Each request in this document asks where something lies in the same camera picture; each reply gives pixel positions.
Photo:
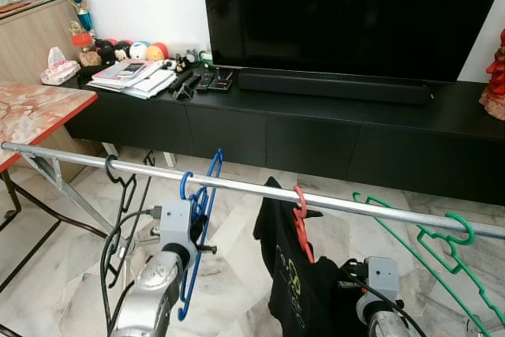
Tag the green plastic hanger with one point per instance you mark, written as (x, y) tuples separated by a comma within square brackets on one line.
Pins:
[(473, 229)]

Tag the light wooden sideboard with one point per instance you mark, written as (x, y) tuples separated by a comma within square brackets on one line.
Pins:
[(31, 45)]

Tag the black logo T-shirt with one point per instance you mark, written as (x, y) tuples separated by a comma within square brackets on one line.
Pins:
[(292, 290)]

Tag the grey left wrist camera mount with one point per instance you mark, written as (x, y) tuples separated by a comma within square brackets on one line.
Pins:
[(175, 222)]

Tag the small green toy figure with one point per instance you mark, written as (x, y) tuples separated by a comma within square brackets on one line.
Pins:
[(206, 59)]

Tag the large black television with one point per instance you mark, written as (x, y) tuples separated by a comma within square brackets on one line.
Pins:
[(355, 13)]

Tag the jar with red lid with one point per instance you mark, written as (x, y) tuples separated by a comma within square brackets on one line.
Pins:
[(88, 57)]

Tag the long black TV console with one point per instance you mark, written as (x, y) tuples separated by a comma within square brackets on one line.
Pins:
[(316, 140)]

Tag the pink white tissue pack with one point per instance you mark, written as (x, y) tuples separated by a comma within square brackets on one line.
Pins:
[(59, 73)]

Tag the black folding stand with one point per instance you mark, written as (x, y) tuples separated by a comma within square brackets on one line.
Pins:
[(186, 88)]

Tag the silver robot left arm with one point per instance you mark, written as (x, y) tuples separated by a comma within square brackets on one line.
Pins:
[(154, 290)]

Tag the black soundbar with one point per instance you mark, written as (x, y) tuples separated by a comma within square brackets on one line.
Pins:
[(331, 87)]

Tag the red Ganesha statue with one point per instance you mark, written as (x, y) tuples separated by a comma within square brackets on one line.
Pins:
[(495, 76)]

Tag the blue plastic hanger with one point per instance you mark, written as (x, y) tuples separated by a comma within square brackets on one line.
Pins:
[(199, 197)]

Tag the red plastic hanger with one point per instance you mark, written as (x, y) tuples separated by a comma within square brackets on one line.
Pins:
[(300, 219)]

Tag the white toy ball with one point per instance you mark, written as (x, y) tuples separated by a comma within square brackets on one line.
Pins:
[(139, 50)]

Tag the stack of white papers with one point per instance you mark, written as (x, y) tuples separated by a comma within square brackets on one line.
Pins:
[(134, 80)]

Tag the gold trophy with blue ball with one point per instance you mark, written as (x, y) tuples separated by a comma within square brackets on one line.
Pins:
[(79, 17)]

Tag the orange toy ball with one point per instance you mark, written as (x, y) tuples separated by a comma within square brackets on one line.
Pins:
[(158, 52)]

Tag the silver metal clothes rack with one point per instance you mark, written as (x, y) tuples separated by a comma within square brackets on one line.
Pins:
[(252, 189)]

